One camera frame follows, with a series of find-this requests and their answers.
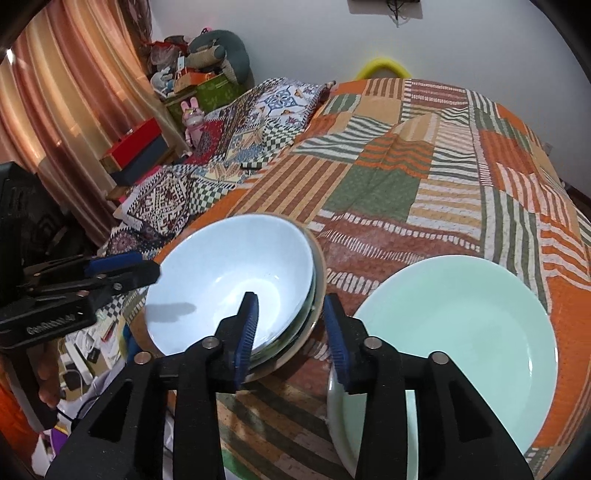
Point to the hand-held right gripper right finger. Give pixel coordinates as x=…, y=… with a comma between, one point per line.
x=337, y=341

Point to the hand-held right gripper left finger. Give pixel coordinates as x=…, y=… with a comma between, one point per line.
x=244, y=337

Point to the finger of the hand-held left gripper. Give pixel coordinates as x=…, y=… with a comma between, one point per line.
x=136, y=274
x=115, y=262

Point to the mint green bowl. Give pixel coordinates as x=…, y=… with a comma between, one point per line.
x=281, y=355

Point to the pink bowl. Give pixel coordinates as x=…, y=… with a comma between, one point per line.
x=277, y=371

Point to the white bowl with patterned outside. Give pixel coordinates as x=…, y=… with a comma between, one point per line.
x=221, y=267

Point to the white plate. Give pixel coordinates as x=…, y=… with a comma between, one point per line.
x=337, y=415

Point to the mint green plate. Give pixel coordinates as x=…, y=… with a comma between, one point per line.
x=461, y=332

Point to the person's left hand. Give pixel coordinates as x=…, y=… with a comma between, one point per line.
x=48, y=378

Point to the dark blue box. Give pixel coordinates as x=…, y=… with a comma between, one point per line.
x=143, y=161

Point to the red box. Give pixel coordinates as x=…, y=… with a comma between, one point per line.
x=134, y=143

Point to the pink bunny toy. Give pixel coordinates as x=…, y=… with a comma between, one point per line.
x=193, y=120

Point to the orange striped patchwork blanket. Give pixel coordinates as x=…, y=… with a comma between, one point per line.
x=415, y=184

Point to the orange striped curtain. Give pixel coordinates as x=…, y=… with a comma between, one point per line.
x=69, y=92

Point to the blue and white patterned quilt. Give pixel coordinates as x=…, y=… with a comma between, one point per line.
x=240, y=129

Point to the green patterned box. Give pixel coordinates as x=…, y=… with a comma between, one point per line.
x=212, y=92

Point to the orange cardboard box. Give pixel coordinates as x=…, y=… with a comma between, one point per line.
x=194, y=81

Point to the grey stuffed toy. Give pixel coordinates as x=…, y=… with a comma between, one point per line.
x=231, y=50

